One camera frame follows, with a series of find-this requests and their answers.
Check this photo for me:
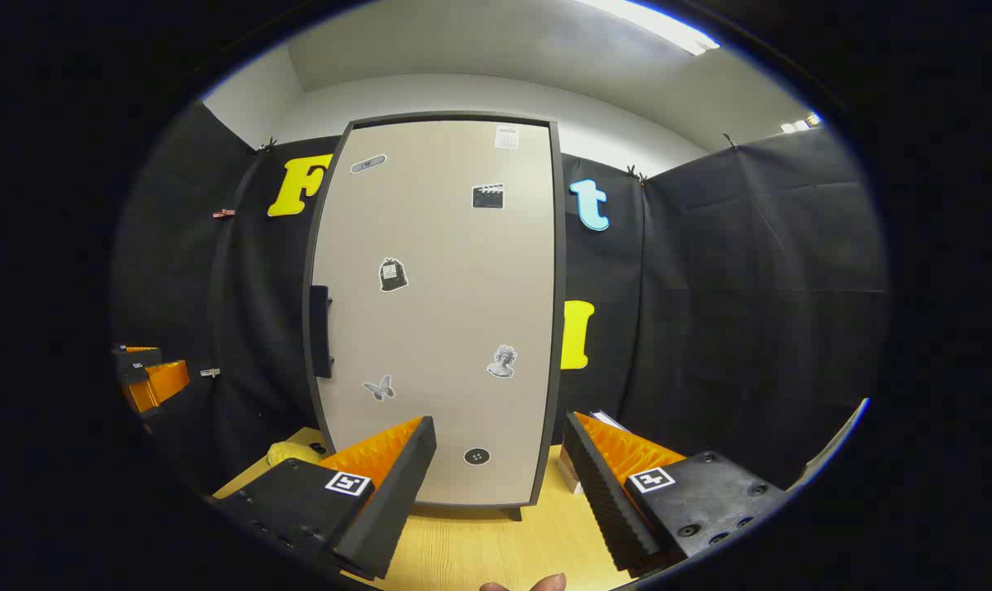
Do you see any pink spine book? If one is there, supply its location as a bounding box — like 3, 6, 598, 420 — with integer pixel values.
557, 443, 584, 496

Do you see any yellow lemon toy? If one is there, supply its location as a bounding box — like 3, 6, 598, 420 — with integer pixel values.
267, 441, 329, 470

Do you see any black door handle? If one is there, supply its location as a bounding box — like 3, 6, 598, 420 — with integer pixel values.
309, 285, 334, 379

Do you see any beige cabinet door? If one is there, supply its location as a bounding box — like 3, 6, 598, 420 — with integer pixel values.
309, 119, 556, 507

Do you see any black backdrop cloth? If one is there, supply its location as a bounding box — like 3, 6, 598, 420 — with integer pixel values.
112, 103, 889, 502

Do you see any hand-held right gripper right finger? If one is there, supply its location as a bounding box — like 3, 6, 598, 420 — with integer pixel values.
563, 410, 792, 575

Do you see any white panel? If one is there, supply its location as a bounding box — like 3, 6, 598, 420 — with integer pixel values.
794, 397, 871, 493

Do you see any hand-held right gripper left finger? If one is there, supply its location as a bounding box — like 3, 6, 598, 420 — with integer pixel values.
214, 415, 438, 582

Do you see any long ceiling light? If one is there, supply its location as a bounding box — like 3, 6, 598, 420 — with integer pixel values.
574, 0, 721, 57

